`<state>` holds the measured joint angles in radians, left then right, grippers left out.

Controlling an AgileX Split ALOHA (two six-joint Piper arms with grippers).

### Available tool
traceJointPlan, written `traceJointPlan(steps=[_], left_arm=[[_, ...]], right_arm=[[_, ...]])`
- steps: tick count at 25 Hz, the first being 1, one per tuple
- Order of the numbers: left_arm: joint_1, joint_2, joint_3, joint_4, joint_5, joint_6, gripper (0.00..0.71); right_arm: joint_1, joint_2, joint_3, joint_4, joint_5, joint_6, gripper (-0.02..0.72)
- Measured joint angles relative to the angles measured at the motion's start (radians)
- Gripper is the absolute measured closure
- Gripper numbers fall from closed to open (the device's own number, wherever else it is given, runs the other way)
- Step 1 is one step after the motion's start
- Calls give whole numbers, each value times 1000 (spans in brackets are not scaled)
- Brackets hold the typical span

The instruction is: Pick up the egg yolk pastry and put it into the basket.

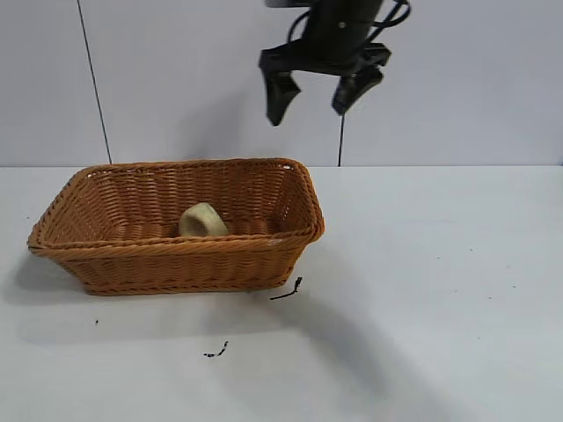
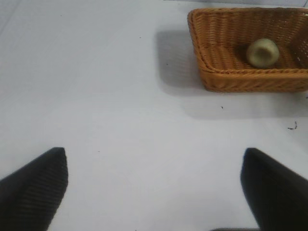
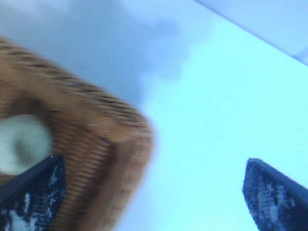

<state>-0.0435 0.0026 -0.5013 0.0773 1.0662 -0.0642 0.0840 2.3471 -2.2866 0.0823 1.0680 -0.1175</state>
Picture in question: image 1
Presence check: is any brown woven wicker basket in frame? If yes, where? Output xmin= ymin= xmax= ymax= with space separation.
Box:
xmin=26 ymin=157 xmax=326 ymax=296

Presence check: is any pale yellow round pastry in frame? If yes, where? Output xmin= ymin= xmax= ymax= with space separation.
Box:
xmin=178 ymin=201 xmax=230 ymax=238

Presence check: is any black thread scrap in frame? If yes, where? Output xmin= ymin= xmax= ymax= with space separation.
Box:
xmin=269 ymin=276 xmax=304 ymax=302
xmin=202 ymin=340 xmax=230 ymax=359

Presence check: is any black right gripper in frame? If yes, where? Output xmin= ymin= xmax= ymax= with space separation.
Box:
xmin=258 ymin=0 xmax=393 ymax=127

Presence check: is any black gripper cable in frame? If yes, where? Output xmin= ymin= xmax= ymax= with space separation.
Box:
xmin=287 ymin=0 xmax=412 ymax=44

